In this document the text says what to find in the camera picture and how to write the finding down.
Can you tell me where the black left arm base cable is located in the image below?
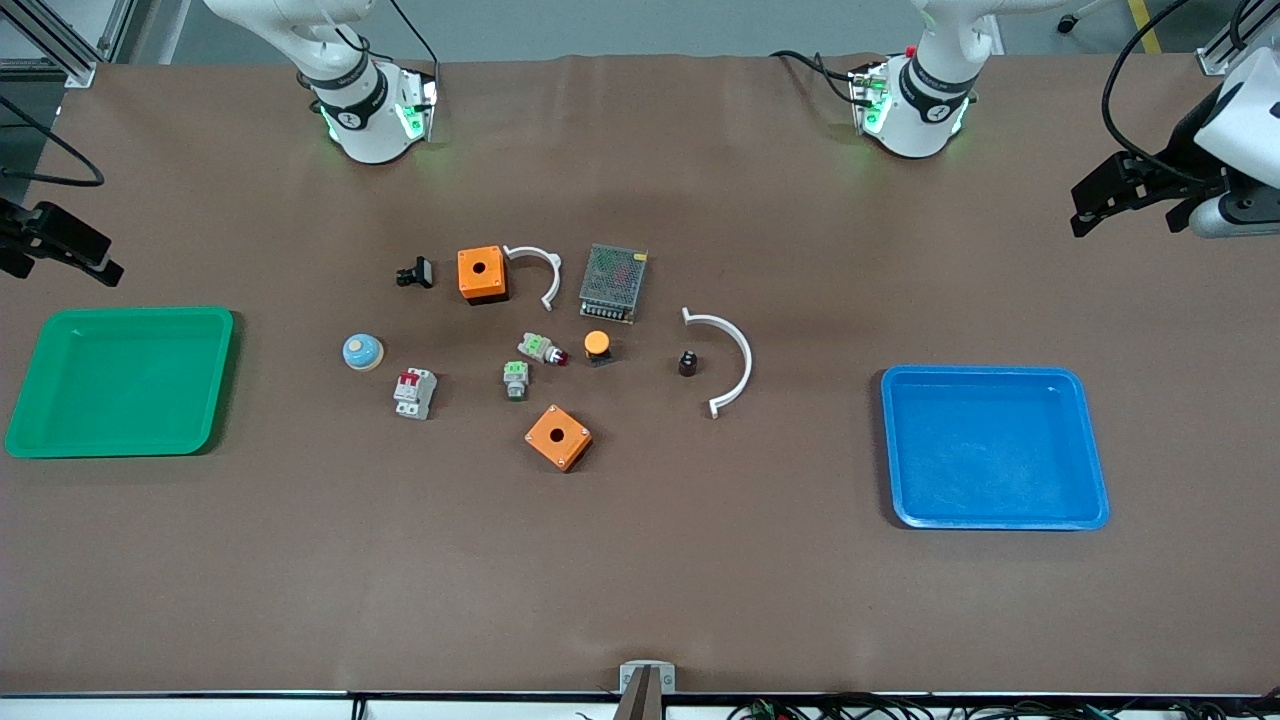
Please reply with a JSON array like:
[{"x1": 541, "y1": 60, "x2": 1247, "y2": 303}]
[{"x1": 770, "y1": 48, "x2": 863, "y2": 103}]

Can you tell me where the black cable on frame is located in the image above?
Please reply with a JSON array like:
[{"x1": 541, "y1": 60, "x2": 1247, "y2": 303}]
[{"x1": 1232, "y1": 0, "x2": 1280, "y2": 53}]

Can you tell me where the green plastic tray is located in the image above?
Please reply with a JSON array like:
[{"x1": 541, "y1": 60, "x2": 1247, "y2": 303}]
[{"x1": 5, "y1": 307, "x2": 235, "y2": 460}]

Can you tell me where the small white arc clamp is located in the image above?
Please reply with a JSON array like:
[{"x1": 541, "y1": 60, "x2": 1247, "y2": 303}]
[{"x1": 503, "y1": 245, "x2": 563, "y2": 313}]

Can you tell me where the bundle of cables under table edge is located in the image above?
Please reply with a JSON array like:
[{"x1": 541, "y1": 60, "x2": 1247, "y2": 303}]
[{"x1": 725, "y1": 693, "x2": 1280, "y2": 720}]

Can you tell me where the orange push-button enclosure box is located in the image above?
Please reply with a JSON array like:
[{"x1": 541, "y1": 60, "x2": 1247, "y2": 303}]
[
  {"x1": 457, "y1": 245, "x2": 509, "y2": 306},
  {"x1": 524, "y1": 404, "x2": 593, "y2": 473}
]

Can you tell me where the large white arc clamp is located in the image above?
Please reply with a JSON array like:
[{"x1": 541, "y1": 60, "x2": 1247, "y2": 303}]
[{"x1": 681, "y1": 307, "x2": 754, "y2": 419}]

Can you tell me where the black arm base cable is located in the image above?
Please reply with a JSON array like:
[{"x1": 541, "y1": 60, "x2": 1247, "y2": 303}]
[
  {"x1": 388, "y1": 0, "x2": 443, "y2": 96},
  {"x1": 770, "y1": 48, "x2": 863, "y2": 103}
]

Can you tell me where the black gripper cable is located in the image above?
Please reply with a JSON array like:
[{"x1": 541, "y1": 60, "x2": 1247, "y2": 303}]
[
  {"x1": 1100, "y1": 0, "x2": 1216, "y2": 187},
  {"x1": 0, "y1": 93, "x2": 106, "y2": 189}
]

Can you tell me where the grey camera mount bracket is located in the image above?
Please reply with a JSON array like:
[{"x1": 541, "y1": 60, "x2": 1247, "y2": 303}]
[{"x1": 619, "y1": 660, "x2": 677, "y2": 720}]

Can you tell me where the black right arm base cable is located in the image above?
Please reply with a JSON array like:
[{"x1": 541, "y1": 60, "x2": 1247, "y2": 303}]
[{"x1": 388, "y1": 0, "x2": 443, "y2": 96}]

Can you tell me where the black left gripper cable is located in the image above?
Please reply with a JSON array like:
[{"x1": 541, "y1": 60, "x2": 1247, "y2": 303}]
[{"x1": 1100, "y1": 0, "x2": 1216, "y2": 187}]

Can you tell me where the metal mesh power supply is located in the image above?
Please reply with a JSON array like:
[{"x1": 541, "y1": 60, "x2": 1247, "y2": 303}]
[{"x1": 578, "y1": 243, "x2": 649, "y2": 325}]

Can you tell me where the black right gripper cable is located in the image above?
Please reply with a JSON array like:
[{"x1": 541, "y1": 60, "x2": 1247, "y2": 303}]
[{"x1": 0, "y1": 93, "x2": 106, "y2": 189}]

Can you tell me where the white red circuit breaker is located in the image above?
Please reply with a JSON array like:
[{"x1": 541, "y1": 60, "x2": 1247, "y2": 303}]
[{"x1": 393, "y1": 367, "x2": 439, "y2": 421}]

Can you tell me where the aluminium frame profile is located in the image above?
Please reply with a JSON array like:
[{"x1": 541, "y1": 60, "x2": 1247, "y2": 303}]
[
  {"x1": 0, "y1": 0, "x2": 136, "y2": 89},
  {"x1": 1198, "y1": 0, "x2": 1263, "y2": 77}
]

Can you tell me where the blue plastic tray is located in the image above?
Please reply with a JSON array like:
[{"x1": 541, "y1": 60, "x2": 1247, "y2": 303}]
[{"x1": 880, "y1": 365, "x2": 1111, "y2": 531}]

